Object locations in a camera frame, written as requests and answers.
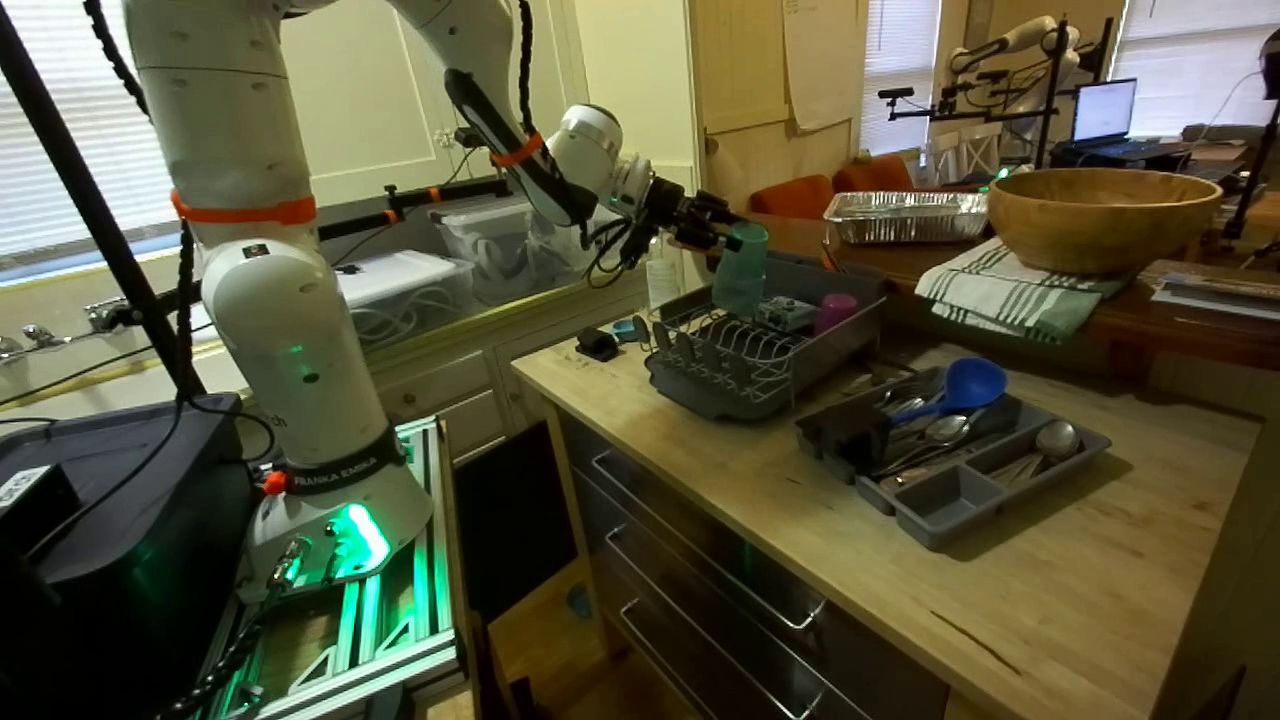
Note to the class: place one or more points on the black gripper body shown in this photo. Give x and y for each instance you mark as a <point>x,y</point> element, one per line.
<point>670,210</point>

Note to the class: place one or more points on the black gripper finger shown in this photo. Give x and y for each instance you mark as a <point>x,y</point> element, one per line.
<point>713,240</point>
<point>713,210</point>

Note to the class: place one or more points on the green plastic cup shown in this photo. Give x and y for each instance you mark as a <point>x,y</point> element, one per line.
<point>743,273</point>

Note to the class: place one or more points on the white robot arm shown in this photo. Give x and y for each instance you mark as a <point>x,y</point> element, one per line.
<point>220,106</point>

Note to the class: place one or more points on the purple cup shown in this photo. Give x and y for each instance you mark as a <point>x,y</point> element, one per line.
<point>835,310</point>

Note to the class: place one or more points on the grey dish drying rack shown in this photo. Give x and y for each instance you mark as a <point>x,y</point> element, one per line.
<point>728,366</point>

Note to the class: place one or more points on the aluminium foil tray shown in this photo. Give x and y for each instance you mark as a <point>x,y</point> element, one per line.
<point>906,217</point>

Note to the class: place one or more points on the striped dish towel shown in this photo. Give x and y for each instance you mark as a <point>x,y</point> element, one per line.
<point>991,291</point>

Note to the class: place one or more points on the blue plastic ladle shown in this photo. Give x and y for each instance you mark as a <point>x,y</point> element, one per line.
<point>965,389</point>

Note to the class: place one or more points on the grey cutlery tray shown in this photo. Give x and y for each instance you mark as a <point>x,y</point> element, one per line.
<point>938,485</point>

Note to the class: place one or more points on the wooden salad bowl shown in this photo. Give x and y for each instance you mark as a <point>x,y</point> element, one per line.
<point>1100,221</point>

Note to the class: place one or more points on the metal spoon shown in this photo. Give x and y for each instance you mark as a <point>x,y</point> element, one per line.
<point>1053,440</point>

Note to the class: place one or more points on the black computer case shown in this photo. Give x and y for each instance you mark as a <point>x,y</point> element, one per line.
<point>108,613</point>

